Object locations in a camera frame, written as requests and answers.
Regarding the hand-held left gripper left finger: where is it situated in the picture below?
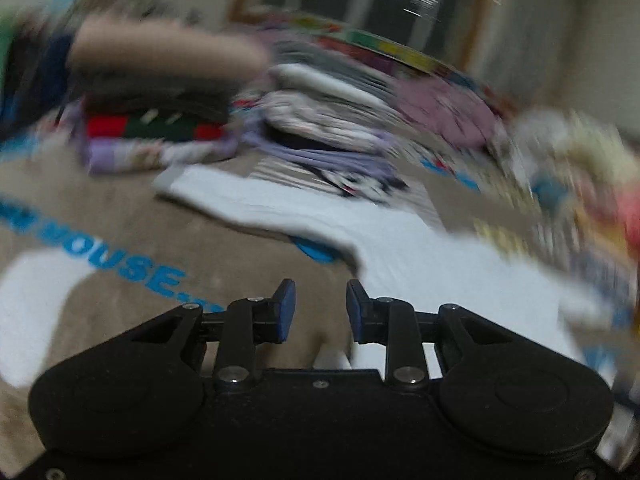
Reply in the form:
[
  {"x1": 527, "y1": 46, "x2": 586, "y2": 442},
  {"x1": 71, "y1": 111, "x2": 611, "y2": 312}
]
[{"x1": 125, "y1": 278, "x2": 297, "y2": 391}]

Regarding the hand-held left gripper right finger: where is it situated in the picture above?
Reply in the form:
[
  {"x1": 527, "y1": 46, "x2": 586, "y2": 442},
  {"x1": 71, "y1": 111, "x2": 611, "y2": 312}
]
[{"x1": 346, "y1": 279, "x2": 521, "y2": 391}]

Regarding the white quilted baby garment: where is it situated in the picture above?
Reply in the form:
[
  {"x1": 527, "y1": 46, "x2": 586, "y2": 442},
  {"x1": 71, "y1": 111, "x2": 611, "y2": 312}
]
[{"x1": 152, "y1": 165, "x2": 616, "y2": 366}]

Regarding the grey-topped folded clothes stack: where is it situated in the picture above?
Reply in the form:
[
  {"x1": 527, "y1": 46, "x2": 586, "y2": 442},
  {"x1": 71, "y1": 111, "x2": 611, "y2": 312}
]
[{"x1": 240, "y1": 42, "x2": 411, "y2": 203}]

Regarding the yellow-topped folded clothes stack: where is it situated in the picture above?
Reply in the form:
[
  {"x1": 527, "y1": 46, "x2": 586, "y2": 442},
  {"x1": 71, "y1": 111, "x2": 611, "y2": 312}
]
[{"x1": 530, "y1": 210, "x2": 636, "y2": 311}]

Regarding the beige-topped folded clothes stack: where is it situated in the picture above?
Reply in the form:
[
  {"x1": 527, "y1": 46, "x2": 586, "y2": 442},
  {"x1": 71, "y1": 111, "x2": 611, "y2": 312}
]
[{"x1": 67, "y1": 15, "x2": 271, "y2": 173}]

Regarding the dark clothes pile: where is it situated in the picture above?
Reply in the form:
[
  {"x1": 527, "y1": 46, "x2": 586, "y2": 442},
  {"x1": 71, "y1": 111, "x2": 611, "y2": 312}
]
[{"x1": 10, "y1": 35, "x2": 76, "y2": 111}]

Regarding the brown cartoon printed blanket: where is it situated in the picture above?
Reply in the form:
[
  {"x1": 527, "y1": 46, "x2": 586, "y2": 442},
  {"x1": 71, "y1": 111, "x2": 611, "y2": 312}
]
[{"x1": 0, "y1": 125, "x2": 640, "y2": 451}]

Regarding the pink garment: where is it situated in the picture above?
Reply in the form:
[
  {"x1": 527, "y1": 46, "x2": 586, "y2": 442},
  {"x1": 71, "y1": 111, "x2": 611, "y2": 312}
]
[{"x1": 390, "y1": 80, "x2": 506, "y2": 151}]

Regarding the blue rolled cloth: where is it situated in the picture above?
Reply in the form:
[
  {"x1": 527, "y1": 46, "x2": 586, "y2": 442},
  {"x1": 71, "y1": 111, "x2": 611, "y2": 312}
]
[{"x1": 532, "y1": 175, "x2": 571, "y2": 206}]

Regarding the colourful alphabet foam mat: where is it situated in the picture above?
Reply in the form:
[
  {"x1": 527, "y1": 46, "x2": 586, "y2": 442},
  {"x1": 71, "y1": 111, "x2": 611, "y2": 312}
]
[{"x1": 295, "y1": 15, "x2": 461, "y2": 78}]

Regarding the pale yellow quilt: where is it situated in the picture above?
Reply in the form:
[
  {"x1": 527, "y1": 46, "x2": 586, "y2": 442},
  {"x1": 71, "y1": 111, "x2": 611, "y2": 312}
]
[{"x1": 515, "y1": 110, "x2": 621, "y2": 171}]

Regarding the pink quilt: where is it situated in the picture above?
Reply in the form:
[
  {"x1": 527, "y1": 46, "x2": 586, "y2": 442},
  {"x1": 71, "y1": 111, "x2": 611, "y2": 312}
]
[{"x1": 615, "y1": 180, "x2": 640, "y2": 251}]

